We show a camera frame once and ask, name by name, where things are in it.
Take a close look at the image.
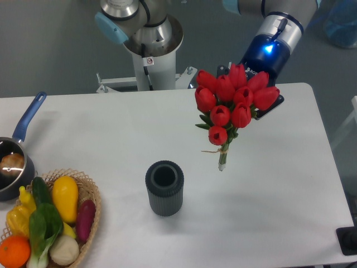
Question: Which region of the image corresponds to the green bok choy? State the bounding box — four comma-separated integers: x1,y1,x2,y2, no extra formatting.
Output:
26,203,63,267

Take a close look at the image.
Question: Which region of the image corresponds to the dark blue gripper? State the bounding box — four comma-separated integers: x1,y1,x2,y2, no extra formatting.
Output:
217,35,293,121

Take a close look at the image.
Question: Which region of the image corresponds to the brown bread roll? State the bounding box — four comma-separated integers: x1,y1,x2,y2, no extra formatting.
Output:
1,153,25,177

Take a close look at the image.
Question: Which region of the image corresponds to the dark grey ribbed vase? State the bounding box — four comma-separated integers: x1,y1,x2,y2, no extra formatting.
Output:
145,160,184,217

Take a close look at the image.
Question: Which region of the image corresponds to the blue translucent container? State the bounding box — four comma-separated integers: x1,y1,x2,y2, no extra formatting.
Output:
324,0,356,49

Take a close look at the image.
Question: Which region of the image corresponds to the yellow bell pepper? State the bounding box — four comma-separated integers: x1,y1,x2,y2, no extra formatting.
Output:
6,205,30,238

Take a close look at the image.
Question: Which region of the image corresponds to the dark green cucumber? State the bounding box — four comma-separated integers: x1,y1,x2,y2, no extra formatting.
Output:
31,176,53,207

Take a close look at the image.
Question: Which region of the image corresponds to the purple eggplant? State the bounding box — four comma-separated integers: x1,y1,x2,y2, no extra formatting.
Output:
76,199,96,243

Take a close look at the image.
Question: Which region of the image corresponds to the black device at edge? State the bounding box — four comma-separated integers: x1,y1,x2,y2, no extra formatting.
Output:
336,226,356,256

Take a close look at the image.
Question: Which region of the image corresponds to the beige garlic bulb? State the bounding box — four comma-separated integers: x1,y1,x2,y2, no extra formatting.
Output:
50,235,79,266

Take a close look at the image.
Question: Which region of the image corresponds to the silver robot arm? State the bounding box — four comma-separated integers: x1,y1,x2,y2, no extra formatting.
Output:
95,1,320,92

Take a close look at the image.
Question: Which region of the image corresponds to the orange fruit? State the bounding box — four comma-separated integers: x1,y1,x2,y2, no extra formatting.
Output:
1,236,31,267

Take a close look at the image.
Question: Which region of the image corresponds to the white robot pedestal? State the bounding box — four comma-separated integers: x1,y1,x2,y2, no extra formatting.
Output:
96,49,198,93

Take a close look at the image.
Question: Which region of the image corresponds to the woven wicker basket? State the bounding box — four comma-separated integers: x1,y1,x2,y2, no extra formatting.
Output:
1,169,101,267

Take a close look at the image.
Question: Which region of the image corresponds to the blue handled saucepan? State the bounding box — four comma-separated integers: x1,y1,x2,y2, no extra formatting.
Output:
1,92,47,202

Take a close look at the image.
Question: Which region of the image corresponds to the red tulip bouquet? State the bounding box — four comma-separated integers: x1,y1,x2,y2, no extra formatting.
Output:
195,64,282,171

